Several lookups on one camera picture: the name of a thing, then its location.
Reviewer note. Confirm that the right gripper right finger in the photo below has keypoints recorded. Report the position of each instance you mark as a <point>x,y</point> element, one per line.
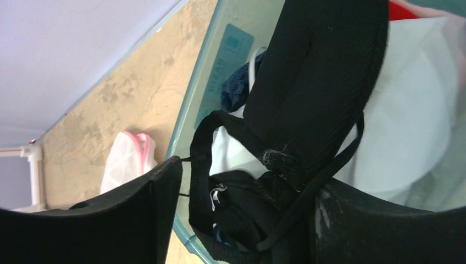
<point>350,226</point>

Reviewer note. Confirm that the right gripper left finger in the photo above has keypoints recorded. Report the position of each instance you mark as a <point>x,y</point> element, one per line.
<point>129,224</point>

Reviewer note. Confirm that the white PVC pipe frame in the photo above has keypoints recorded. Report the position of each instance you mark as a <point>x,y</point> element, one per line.
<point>22,180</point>

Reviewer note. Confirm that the teal plastic bin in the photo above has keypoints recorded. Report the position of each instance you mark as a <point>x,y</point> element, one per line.
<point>236,30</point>

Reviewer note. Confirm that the dark blue garment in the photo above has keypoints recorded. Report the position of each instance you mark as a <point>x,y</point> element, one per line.
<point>235,90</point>

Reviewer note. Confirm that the pink-trimmed mesh laundry bag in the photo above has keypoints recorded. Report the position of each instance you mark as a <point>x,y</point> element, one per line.
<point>131,156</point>

